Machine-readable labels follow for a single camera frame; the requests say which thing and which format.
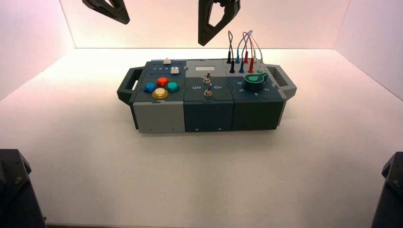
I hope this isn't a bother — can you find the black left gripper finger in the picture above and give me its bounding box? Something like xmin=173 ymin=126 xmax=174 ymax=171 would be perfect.
xmin=82 ymin=0 xmax=131 ymax=25

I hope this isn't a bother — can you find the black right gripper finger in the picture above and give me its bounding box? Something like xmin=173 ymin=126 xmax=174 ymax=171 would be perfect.
xmin=220 ymin=0 xmax=242 ymax=17
xmin=198 ymin=0 xmax=233 ymax=47

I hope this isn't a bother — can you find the green rotary knob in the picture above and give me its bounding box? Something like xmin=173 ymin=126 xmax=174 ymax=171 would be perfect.
xmin=243 ymin=72 xmax=269 ymax=93

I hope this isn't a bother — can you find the yellow round push button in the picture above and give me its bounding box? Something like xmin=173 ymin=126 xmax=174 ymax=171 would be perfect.
xmin=152 ymin=87 xmax=169 ymax=100

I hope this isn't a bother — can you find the red jumper wire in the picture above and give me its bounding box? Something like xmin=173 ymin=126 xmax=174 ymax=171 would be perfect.
xmin=242 ymin=31 xmax=253 ymax=60

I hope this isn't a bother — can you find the blue jumper wire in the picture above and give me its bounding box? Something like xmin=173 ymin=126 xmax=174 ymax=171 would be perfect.
xmin=237 ymin=29 xmax=253 ymax=62

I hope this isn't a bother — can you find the black jumper wire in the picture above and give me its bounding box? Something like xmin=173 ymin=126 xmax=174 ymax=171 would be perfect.
xmin=227 ymin=30 xmax=235 ymax=62

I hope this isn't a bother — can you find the white jumper wire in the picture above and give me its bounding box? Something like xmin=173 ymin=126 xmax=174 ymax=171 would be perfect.
xmin=249 ymin=34 xmax=264 ymax=63

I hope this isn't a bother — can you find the modular control box with handles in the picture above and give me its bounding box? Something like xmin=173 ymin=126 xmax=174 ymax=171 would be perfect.
xmin=116 ymin=58 xmax=297 ymax=134

